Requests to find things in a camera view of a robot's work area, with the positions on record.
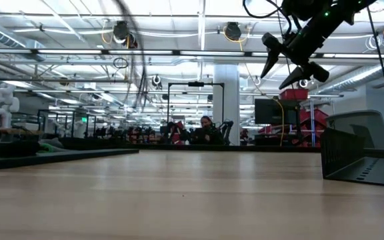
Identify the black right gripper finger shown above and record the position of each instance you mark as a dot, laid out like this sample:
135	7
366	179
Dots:
272	46
303	73

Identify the black duct cover strip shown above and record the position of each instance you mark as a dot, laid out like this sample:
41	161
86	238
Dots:
45	159

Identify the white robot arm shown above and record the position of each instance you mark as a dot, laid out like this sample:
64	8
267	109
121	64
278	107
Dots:
3	103

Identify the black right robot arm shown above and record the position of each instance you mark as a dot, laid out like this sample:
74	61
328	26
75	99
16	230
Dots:
332	13

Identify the small white ringed ceiling reel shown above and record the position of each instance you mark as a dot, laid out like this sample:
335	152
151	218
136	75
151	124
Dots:
156	80
302	83

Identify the red storage bin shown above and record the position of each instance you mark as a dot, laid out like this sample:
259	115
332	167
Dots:
293	94

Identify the red shelf rack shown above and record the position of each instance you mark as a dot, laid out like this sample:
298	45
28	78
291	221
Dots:
317	118

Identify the black monitor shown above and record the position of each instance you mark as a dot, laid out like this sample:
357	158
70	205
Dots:
272	111

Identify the white column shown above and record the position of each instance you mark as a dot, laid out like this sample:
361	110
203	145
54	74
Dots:
227	100

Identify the person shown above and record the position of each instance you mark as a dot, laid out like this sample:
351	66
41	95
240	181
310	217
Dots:
207	133

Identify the long ceiling light strip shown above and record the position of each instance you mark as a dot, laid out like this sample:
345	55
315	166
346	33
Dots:
78	52

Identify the green exit sign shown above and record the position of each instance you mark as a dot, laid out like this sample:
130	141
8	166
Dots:
84	119

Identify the wooden workbench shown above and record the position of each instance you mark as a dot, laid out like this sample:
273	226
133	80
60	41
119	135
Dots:
18	131

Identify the black gantry frame with camera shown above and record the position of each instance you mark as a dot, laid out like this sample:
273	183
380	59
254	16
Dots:
196	84

